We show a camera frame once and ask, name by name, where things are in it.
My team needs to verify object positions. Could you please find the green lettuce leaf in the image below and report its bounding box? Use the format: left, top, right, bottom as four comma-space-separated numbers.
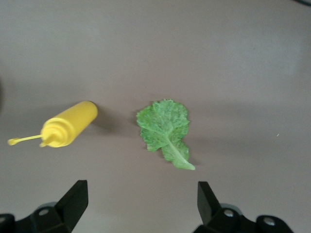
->
136, 99, 196, 171

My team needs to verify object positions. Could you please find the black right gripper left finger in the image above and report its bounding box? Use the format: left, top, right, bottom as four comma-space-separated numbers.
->
16, 180, 88, 233

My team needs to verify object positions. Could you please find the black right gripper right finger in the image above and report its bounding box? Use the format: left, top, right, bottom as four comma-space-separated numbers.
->
194, 181, 258, 233

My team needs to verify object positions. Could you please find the yellow squeeze sauce bottle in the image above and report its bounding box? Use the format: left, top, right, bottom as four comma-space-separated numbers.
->
7, 100, 99, 148

